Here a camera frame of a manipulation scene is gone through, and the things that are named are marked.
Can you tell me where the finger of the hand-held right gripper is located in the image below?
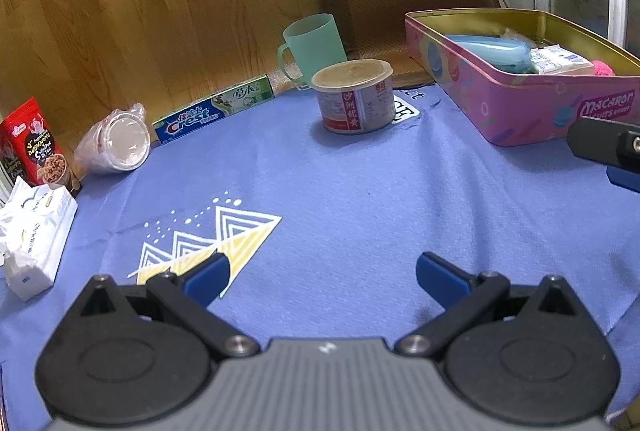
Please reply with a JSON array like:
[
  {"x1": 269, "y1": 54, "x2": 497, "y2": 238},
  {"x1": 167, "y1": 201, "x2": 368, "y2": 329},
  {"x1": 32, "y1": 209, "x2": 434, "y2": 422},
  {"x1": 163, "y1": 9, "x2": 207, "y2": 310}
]
[{"x1": 566, "y1": 116, "x2": 640, "y2": 195}]

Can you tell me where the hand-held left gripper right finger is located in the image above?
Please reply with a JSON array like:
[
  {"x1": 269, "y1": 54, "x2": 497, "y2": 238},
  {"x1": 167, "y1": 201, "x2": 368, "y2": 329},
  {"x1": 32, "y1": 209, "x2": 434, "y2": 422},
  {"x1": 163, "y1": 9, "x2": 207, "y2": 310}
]
[{"x1": 397, "y1": 251, "x2": 590, "y2": 358}]

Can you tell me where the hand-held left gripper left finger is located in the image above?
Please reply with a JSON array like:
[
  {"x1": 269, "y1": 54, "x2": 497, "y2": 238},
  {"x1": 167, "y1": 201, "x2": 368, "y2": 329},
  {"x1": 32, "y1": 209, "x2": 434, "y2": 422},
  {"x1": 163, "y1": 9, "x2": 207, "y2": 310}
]
[{"x1": 74, "y1": 249, "x2": 261, "y2": 360}]

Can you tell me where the pink tin box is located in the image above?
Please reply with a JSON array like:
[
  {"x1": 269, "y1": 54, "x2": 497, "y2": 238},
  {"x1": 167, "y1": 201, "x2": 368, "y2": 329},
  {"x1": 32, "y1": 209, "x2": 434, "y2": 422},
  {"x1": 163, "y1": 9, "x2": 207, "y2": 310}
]
[{"x1": 404, "y1": 8, "x2": 640, "y2": 148}]

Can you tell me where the small white tissue packet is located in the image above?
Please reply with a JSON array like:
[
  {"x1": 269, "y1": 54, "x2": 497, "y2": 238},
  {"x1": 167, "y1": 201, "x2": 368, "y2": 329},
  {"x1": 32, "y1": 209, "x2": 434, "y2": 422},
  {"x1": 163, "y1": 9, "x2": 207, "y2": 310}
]
[{"x1": 529, "y1": 45, "x2": 599, "y2": 76}]

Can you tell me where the blue printed cloth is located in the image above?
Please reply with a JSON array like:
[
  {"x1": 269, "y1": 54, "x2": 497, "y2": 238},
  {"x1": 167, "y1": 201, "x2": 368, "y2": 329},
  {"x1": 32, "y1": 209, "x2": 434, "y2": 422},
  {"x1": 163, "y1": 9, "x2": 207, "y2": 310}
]
[{"x1": 0, "y1": 81, "x2": 640, "y2": 431}]

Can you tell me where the clear plastic wrapper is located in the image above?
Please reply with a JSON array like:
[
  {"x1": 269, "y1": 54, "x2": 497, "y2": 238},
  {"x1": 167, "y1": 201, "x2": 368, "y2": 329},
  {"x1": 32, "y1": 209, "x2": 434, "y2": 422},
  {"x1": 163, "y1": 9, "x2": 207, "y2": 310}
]
[{"x1": 499, "y1": 26, "x2": 540, "y2": 50}]

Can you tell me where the light blue pouch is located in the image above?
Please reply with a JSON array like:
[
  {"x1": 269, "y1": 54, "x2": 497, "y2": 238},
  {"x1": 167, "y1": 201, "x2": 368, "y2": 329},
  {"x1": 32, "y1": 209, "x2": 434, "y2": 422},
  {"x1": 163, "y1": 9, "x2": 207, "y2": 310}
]
[{"x1": 442, "y1": 33, "x2": 537, "y2": 75}]

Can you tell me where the wrapped stack of plastic cups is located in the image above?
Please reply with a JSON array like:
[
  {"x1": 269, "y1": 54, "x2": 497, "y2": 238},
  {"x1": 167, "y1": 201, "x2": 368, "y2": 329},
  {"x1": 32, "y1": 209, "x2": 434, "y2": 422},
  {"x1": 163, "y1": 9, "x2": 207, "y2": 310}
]
[{"x1": 73, "y1": 103, "x2": 152, "y2": 176}]

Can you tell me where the toothpaste box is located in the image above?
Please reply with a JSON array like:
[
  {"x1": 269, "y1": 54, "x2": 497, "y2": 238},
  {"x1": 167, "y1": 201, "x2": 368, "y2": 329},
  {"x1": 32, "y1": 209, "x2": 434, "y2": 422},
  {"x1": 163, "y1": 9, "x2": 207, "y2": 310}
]
[{"x1": 152, "y1": 75, "x2": 276, "y2": 147}]

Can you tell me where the white tissue pack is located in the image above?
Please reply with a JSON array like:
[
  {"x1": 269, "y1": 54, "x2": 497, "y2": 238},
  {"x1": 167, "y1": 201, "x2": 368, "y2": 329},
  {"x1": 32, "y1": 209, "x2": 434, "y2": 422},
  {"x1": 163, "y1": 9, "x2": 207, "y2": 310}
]
[{"x1": 0, "y1": 175, "x2": 80, "y2": 303}]

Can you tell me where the food can with red label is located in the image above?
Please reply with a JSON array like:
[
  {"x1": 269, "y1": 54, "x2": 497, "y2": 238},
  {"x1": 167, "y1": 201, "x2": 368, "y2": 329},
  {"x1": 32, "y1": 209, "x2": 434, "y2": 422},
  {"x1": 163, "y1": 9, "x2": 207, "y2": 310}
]
[{"x1": 310, "y1": 59, "x2": 395, "y2": 135}]

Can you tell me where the red snack box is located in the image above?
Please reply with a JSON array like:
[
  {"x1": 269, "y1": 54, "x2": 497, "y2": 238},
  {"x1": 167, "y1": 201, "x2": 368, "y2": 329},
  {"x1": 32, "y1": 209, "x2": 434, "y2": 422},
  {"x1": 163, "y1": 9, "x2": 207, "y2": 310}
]
[{"x1": 0, "y1": 98, "x2": 84, "y2": 198}]

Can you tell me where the green plastic cup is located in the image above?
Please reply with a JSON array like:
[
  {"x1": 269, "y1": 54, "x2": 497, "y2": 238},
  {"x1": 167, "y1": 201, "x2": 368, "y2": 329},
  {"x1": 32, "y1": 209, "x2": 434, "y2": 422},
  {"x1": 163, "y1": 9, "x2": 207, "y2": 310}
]
[{"x1": 276, "y1": 13, "x2": 347, "y2": 88}]

